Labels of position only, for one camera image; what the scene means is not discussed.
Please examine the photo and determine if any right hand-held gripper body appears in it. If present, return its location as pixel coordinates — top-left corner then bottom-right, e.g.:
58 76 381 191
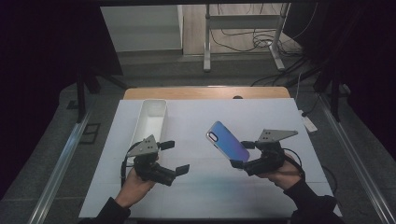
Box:
245 129 299 177

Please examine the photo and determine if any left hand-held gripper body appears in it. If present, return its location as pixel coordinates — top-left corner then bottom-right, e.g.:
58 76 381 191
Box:
126 133 177 187

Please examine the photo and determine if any iridescent phone case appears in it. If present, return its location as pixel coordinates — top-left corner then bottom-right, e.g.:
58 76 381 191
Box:
205 120 251 163

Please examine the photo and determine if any white plastic storage bin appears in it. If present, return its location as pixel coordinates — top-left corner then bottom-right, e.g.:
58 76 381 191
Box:
130 98 169 157

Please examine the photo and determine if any person's right hand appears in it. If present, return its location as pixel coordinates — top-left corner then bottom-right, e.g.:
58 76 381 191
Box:
256 155 304 191

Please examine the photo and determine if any person's left hand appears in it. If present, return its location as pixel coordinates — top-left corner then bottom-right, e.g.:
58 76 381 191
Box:
114 167 157 209

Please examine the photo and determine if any white table cover board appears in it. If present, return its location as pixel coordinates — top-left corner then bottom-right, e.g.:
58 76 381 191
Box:
78 97 344 219

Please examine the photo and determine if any white power strip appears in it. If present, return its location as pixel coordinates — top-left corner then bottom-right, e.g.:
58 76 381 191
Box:
298 109 318 134

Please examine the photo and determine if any black metal stand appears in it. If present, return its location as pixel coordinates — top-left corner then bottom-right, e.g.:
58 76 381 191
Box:
66 69 129 124
312 55 353 123

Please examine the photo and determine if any dark curtain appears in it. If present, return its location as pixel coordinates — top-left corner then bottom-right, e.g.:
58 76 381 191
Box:
0 0 123 200
289 0 396 162

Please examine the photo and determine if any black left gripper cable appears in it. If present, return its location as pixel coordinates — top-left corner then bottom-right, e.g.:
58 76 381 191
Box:
120 141 143 189

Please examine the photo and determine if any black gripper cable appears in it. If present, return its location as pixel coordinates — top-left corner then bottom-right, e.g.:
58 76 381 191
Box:
281 147 339 195
120 141 143 189

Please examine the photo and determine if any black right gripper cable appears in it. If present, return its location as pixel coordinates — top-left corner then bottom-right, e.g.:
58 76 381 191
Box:
281 147 339 195

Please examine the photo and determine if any aluminium floor rail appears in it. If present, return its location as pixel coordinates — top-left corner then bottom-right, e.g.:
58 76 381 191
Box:
27 108 94 224
317 92 396 224

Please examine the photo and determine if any tangle of floor cables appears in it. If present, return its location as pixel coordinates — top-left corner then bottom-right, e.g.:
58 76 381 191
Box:
209 3 318 88

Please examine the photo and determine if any grey metal desk frame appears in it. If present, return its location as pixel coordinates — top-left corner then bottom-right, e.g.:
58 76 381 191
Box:
203 3 291 73

